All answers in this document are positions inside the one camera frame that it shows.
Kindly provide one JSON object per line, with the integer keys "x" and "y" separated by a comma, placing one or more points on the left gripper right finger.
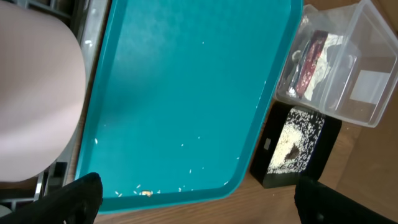
{"x": 319, "y": 204}

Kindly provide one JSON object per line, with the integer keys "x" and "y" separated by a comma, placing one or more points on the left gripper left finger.
{"x": 77, "y": 202}

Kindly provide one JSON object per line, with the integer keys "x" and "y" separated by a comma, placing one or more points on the white tissue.
{"x": 323, "y": 67}

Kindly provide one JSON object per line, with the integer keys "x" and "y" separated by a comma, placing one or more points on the red snack wrapper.
{"x": 308, "y": 62}

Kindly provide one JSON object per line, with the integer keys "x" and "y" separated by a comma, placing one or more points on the black tray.
{"x": 295, "y": 142}

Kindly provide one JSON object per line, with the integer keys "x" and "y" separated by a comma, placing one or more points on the clear plastic bin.
{"x": 363, "y": 72}

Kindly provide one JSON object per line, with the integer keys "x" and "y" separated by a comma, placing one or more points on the teal serving tray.
{"x": 180, "y": 94}

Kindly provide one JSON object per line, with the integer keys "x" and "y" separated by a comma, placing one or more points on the grey plastic dish rack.
{"x": 87, "y": 21}

